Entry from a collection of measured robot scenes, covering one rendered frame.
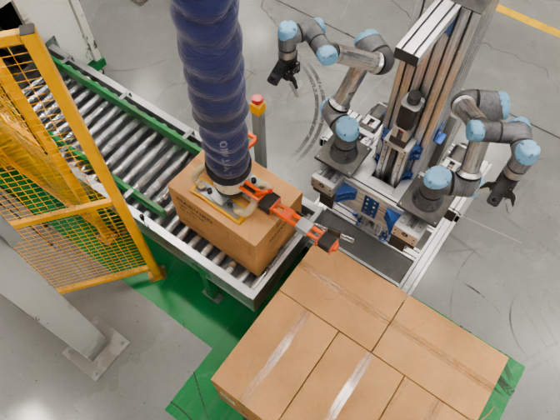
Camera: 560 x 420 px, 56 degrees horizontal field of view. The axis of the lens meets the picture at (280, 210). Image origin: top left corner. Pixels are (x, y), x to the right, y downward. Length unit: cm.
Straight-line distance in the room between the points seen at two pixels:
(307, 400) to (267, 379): 22
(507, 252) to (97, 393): 282
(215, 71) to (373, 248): 192
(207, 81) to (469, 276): 243
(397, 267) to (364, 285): 50
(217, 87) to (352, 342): 155
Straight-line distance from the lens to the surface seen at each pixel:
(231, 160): 238
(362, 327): 292
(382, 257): 346
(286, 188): 277
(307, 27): 220
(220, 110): 209
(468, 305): 371
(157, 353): 350
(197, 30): 181
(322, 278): 299
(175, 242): 307
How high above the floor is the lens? 331
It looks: 61 degrees down
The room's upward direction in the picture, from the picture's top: straight up
